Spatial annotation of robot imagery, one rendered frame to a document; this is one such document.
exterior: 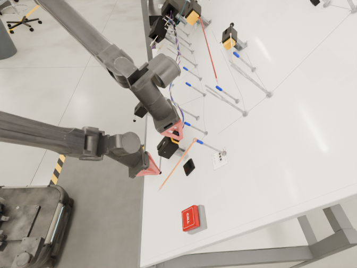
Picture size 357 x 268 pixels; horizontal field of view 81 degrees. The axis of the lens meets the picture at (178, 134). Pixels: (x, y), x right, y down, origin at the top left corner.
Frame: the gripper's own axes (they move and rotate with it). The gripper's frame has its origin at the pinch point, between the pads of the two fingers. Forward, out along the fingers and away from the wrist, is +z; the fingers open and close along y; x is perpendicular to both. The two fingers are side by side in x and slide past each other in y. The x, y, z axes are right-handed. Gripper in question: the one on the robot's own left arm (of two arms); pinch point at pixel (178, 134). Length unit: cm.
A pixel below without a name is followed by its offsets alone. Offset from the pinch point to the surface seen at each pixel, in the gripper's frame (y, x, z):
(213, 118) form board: 0.8, -11.4, 2.4
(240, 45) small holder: 14.2, -30.0, -6.2
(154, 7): 112, -19, -12
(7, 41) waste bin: 321, 176, -48
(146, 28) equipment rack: 94, -7, -8
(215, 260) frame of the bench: -21.7, 12.2, 39.1
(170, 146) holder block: -2.1, 3.7, 0.9
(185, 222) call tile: -22.2, 7.8, 6.9
